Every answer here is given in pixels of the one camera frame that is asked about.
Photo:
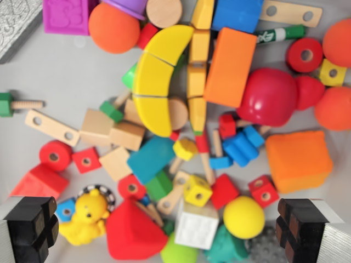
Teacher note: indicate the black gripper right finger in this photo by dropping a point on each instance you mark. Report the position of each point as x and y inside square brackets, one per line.
[304, 233]

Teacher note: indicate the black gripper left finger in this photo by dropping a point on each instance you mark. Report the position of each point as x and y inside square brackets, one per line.
[24, 227]

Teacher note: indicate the red embossed soft cube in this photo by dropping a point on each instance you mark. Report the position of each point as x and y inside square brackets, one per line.
[41, 183]

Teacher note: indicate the grey plastic bin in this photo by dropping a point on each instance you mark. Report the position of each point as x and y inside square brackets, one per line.
[68, 82]

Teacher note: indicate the blue wooden cube with hole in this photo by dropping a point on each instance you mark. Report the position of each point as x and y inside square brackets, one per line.
[61, 211]

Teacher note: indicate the grey bumpy ball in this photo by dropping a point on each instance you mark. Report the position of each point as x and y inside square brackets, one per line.
[263, 243]

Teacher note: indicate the red wooden cube with hole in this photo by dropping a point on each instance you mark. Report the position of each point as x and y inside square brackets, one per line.
[271, 189]
[93, 164]

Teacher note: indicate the yellow rubber bear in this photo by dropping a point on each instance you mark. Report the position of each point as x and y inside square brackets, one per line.
[82, 219]

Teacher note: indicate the yellow foam ball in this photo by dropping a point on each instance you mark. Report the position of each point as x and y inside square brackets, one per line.
[244, 216]

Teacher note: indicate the orange foam cube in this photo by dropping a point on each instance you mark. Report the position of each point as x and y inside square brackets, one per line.
[297, 159]

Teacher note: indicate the wooden strip with two holes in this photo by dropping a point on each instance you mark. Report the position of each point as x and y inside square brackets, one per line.
[46, 126]
[290, 12]
[175, 191]

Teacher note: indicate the blue ribbed wooden piece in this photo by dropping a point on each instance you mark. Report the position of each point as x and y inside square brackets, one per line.
[241, 148]

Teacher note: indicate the large red foam cone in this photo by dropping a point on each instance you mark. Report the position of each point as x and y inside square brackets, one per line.
[131, 233]

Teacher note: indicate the white embossed soft block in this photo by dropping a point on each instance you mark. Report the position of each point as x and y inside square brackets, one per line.
[196, 227]

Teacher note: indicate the small blue wooden piece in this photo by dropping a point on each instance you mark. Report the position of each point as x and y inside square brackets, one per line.
[220, 163]

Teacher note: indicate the natural wooden block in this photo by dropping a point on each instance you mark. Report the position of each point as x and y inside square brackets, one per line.
[115, 163]
[131, 112]
[94, 127]
[127, 135]

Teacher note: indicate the yellow wooden cube with holes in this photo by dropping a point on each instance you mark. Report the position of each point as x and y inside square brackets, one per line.
[197, 189]

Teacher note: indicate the green-headed wooden bolt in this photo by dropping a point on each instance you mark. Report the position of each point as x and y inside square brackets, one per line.
[111, 111]
[5, 105]

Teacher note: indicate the short wooden dowel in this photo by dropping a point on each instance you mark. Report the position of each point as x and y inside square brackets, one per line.
[217, 143]

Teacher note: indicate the orange foam ball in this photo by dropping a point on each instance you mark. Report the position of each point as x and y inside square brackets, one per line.
[113, 28]
[334, 109]
[338, 43]

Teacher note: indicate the light green foam ball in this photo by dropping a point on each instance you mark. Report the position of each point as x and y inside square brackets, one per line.
[178, 250]

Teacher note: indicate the small red wooden cube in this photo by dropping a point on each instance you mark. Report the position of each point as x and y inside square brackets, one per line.
[227, 126]

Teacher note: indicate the small round red toy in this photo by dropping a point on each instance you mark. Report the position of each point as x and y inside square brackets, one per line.
[310, 91]

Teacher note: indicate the large glossy red plastic toy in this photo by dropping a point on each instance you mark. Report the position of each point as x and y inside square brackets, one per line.
[267, 96]

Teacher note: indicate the green wooden block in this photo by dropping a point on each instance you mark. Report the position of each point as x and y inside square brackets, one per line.
[160, 185]

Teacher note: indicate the teal blue wooden block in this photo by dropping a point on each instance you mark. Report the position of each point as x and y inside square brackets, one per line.
[149, 159]

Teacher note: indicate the yellow hex-headed wooden bolt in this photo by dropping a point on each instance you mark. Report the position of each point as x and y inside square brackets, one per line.
[185, 149]

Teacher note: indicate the yellow wooden cube with hole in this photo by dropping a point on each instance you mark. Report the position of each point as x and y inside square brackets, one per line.
[326, 74]

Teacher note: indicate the red wooden block with hole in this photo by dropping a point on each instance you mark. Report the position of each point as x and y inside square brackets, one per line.
[174, 136]

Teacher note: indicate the natural wooden cylinder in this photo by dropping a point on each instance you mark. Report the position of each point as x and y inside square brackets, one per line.
[178, 113]

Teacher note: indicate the orange foam rectangular block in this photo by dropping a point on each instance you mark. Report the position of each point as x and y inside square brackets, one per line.
[230, 67]

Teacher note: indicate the green plastic piece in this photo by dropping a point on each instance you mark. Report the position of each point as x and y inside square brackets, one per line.
[129, 76]

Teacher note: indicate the yellow-orange sliced wooden vegetable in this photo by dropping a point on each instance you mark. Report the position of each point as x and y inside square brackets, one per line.
[198, 79]

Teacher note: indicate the yellow sliced wooden banana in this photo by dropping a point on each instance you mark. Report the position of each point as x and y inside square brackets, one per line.
[153, 82]

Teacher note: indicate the silver embossed block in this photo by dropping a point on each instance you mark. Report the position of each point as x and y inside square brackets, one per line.
[13, 27]

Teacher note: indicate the green dry-erase marker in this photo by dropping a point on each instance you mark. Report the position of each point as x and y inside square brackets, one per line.
[282, 33]

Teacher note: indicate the purple embossed soft block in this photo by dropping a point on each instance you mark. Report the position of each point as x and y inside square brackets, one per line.
[65, 16]

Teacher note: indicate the small red wooden block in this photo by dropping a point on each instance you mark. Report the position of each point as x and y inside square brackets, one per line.
[146, 35]

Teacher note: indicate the blue foam block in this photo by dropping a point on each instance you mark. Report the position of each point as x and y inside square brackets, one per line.
[237, 13]

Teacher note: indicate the purple plastic cup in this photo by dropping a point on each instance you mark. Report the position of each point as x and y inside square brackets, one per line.
[129, 6]

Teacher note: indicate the natural wooden round disc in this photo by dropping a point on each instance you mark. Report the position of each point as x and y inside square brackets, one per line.
[164, 12]

